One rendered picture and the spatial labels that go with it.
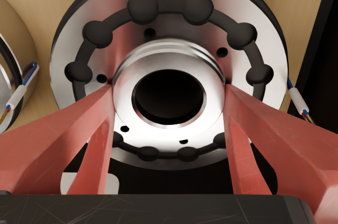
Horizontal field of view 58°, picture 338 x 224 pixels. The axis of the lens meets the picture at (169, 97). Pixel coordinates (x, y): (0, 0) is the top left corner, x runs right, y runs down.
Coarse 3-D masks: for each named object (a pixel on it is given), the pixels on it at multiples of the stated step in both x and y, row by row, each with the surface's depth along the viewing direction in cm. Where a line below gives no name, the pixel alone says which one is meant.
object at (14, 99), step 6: (36, 66) 16; (30, 72) 16; (36, 72) 16; (30, 78) 16; (24, 84) 15; (18, 90) 15; (24, 90) 15; (12, 96) 14; (18, 96) 14; (12, 102) 14; (18, 102) 14; (6, 108) 14; (12, 108) 14; (6, 114) 14; (0, 120) 13
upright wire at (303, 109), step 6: (288, 84) 14; (294, 90) 13; (294, 96) 13; (300, 96) 13; (294, 102) 13; (300, 102) 12; (300, 108) 12; (306, 108) 12; (300, 114) 12; (306, 114) 12; (306, 120) 12; (312, 120) 12
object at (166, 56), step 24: (144, 48) 12; (168, 48) 11; (192, 48) 12; (120, 72) 12; (144, 72) 12; (192, 72) 12; (216, 72) 12; (120, 96) 13; (216, 96) 13; (144, 120) 13; (168, 120) 14; (192, 120) 13; (216, 120) 13
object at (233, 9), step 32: (96, 0) 11; (128, 0) 11; (160, 0) 11; (192, 0) 11; (224, 0) 11; (64, 32) 11; (96, 32) 12; (128, 32) 11; (160, 32) 11; (192, 32) 11; (224, 32) 11; (256, 32) 12; (64, 64) 12; (96, 64) 12; (224, 64) 12; (256, 64) 13; (288, 64) 12; (64, 96) 13; (256, 96) 13; (128, 128) 15; (128, 160) 16; (160, 160) 16; (192, 160) 16
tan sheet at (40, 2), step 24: (24, 0) 15; (48, 0) 15; (72, 0) 15; (264, 0) 15; (288, 0) 15; (312, 0) 15; (48, 24) 16; (288, 24) 16; (312, 24) 16; (48, 48) 17; (288, 48) 17; (48, 72) 18; (168, 72) 18; (48, 96) 19; (288, 96) 19; (24, 120) 20
